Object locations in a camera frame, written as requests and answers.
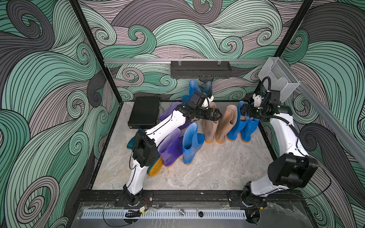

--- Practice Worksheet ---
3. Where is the light blue boot back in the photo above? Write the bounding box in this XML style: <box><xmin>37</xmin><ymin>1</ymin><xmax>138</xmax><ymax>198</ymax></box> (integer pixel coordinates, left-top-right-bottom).
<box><xmin>182</xmin><ymin>80</ymin><xmax>201</xmax><ymax>103</ymax></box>

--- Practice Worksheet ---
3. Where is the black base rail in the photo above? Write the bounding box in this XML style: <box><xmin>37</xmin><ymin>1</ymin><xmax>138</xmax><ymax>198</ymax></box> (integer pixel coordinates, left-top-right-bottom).
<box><xmin>77</xmin><ymin>190</ymin><xmax>302</xmax><ymax>208</ymax></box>

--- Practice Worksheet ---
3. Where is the blue rain boot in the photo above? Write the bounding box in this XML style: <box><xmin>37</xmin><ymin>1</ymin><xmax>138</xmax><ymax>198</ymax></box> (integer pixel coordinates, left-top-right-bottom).
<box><xmin>227</xmin><ymin>101</ymin><xmax>249</xmax><ymax>142</ymax></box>
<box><xmin>240</xmin><ymin>117</ymin><xmax>259</xmax><ymax>143</ymax></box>

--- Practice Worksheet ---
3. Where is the aluminium rail back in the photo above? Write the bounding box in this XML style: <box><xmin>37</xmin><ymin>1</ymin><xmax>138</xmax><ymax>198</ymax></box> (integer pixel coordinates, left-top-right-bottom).
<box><xmin>104</xmin><ymin>58</ymin><xmax>267</xmax><ymax>65</ymax></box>

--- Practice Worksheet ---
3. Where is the light blue boot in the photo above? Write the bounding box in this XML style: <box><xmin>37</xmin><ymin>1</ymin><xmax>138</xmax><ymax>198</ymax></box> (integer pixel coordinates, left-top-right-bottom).
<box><xmin>182</xmin><ymin>80</ymin><xmax>201</xmax><ymax>103</ymax></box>
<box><xmin>182</xmin><ymin>123</ymin><xmax>205</xmax><ymax>165</ymax></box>

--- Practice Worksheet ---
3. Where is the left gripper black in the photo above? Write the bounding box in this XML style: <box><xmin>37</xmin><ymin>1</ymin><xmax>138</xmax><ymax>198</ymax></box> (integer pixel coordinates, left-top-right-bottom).
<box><xmin>193</xmin><ymin>109</ymin><xmax>222</xmax><ymax>123</ymax></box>

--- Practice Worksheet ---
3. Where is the white mesh wire basket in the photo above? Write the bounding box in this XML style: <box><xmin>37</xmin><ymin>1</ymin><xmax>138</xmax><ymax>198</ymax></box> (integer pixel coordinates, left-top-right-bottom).
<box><xmin>258</xmin><ymin>57</ymin><xmax>300</xmax><ymax>103</ymax></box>

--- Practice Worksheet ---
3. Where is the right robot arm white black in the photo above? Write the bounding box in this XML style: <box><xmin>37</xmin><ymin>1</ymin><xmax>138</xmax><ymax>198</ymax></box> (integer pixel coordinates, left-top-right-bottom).
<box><xmin>240</xmin><ymin>90</ymin><xmax>318</xmax><ymax>200</ymax></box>

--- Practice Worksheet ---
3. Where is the dark teal boot back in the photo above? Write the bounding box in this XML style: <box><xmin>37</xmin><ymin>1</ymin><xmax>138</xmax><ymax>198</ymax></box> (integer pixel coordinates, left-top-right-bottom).
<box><xmin>203</xmin><ymin>81</ymin><xmax>213</xmax><ymax>97</ymax></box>

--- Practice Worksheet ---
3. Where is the light blue boot front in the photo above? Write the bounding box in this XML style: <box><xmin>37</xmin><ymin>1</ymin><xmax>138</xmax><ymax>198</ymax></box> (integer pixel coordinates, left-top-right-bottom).
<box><xmin>182</xmin><ymin>123</ymin><xmax>205</xmax><ymax>165</ymax></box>

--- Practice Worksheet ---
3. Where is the black wall shelf tray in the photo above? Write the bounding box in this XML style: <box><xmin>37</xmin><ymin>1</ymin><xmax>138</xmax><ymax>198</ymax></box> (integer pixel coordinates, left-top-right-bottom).
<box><xmin>170</xmin><ymin>60</ymin><xmax>232</xmax><ymax>79</ymax></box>

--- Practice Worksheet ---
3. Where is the purple rain boot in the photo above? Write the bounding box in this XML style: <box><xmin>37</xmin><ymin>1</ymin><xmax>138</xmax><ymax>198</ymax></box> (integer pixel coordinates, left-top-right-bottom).
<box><xmin>158</xmin><ymin>128</ymin><xmax>183</xmax><ymax>167</ymax></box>
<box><xmin>159</xmin><ymin>102</ymin><xmax>191</xmax><ymax>130</ymax></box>

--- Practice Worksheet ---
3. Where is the aluminium rail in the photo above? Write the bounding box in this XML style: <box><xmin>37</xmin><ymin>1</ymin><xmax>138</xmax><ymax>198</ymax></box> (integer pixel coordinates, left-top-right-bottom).
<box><xmin>280</xmin><ymin>58</ymin><xmax>365</xmax><ymax>169</ymax></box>
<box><xmin>104</xmin><ymin>58</ymin><xmax>267</xmax><ymax>65</ymax></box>

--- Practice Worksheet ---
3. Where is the white perforated front strip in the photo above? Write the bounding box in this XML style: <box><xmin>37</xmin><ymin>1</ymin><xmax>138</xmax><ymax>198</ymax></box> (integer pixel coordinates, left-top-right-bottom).
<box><xmin>80</xmin><ymin>209</ymin><xmax>247</xmax><ymax>219</ymax></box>

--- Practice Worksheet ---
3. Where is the purple rain boot back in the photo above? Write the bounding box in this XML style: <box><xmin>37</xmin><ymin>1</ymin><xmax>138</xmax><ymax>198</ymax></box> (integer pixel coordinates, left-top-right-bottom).
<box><xmin>159</xmin><ymin>102</ymin><xmax>191</xmax><ymax>130</ymax></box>

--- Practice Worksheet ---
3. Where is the aluminium rail right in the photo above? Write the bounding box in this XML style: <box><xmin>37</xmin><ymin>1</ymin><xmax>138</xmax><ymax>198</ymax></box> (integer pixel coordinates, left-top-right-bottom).
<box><xmin>280</xmin><ymin>58</ymin><xmax>365</xmax><ymax>169</ymax></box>

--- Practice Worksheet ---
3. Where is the beige rain boot large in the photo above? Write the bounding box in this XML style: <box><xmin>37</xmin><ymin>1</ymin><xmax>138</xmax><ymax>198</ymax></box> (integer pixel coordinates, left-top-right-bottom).
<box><xmin>202</xmin><ymin>119</ymin><xmax>219</xmax><ymax>143</ymax></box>

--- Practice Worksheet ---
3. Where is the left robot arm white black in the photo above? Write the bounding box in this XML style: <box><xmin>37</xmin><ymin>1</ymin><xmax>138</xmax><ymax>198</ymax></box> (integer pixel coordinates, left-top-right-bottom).
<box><xmin>123</xmin><ymin>91</ymin><xmax>222</xmax><ymax>205</ymax></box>

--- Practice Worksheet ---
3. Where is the purple rain boot front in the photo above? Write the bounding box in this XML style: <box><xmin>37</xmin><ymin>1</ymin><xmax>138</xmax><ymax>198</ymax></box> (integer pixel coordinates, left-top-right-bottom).
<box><xmin>158</xmin><ymin>128</ymin><xmax>183</xmax><ymax>167</ymax></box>

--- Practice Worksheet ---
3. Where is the black hard case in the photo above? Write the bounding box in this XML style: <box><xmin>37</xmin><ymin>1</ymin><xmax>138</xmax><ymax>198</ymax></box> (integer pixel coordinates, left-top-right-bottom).
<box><xmin>128</xmin><ymin>97</ymin><xmax>160</xmax><ymax>129</ymax></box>

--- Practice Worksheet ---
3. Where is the dark teal boot lying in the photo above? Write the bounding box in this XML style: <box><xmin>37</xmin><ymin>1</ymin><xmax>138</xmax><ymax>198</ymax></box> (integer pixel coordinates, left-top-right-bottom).
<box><xmin>127</xmin><ymin>128</ymin><xmax>163</xmax><ymax>176</ymax></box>

